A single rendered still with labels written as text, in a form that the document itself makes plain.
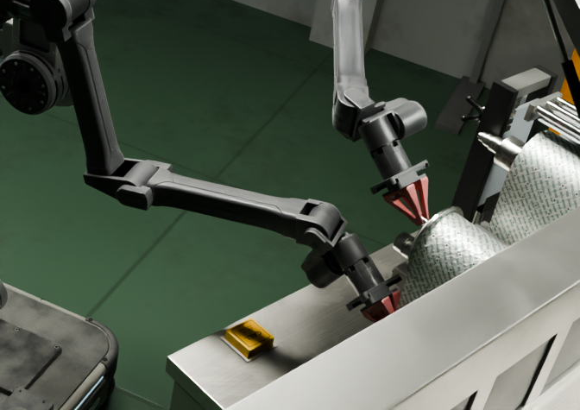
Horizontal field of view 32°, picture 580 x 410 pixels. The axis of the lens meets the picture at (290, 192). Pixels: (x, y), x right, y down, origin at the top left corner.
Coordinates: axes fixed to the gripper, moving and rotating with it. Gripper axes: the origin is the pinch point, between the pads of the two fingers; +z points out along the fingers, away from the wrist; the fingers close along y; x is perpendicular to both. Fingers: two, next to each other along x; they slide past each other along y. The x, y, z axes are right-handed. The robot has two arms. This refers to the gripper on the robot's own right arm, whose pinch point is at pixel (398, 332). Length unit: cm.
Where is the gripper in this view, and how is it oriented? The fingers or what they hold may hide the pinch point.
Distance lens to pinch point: 186.8
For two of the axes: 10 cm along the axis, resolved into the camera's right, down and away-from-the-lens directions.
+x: 5.0, -4.6, -7.4
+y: -7.0, 2.9, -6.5
